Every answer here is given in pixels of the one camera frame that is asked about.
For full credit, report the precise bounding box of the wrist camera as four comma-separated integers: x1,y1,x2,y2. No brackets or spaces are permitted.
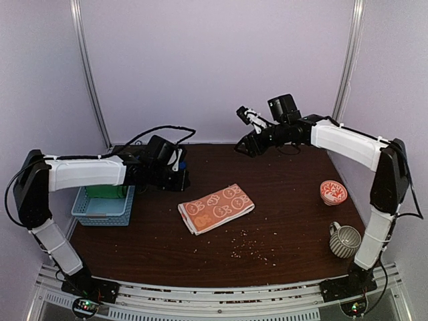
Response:
236,106,272,134
167,146,187,172

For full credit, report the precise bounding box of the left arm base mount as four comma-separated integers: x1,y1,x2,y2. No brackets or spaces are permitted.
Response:
61,278,120,320

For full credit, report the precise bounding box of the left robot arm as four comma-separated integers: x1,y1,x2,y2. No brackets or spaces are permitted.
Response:
6,135,190,297

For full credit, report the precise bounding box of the green rolled towel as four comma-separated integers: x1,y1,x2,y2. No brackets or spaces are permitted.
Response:
85,185,128,199

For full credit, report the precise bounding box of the grey striped mug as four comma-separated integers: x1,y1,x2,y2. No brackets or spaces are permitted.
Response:
329,221,362,259

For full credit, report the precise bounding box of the orange bunny pattern towel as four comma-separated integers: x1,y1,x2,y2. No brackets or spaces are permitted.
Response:
177,184,255,235

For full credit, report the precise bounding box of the right aluminium frame post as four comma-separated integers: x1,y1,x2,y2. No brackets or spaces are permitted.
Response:
332,0,366,123

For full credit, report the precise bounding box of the light blue plastic basket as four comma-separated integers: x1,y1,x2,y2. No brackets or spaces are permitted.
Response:
71,186,135,227

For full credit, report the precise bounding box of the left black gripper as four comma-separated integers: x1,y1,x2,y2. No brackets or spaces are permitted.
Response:
148,164,191,193

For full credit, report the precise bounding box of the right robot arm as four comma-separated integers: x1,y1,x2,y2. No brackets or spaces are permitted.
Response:
235,94,415,296

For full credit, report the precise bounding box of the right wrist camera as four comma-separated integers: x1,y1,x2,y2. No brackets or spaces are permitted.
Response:
236,106,272,134

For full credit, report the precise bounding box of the front aluminium rail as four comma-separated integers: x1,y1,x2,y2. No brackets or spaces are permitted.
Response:
33,263,402,321

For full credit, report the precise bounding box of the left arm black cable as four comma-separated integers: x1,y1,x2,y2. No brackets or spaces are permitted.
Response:
110,125,197,158

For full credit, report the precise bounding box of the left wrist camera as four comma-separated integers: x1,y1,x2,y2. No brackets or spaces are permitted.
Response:
167,146,187,172

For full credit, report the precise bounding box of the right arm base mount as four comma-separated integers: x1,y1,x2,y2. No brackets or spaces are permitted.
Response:
319,276,377,318

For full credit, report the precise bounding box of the orange white patterned bowl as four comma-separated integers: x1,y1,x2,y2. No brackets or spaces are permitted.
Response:
320,180,348,206

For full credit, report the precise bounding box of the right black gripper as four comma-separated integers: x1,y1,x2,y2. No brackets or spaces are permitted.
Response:
234,122,288,158

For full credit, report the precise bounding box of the left aluminium frame post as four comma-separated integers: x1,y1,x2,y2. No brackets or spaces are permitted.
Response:
70,0,112,148

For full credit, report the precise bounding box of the aluminium frame post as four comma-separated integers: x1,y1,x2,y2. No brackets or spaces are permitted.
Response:
70,0,112,148
332,0,366,123

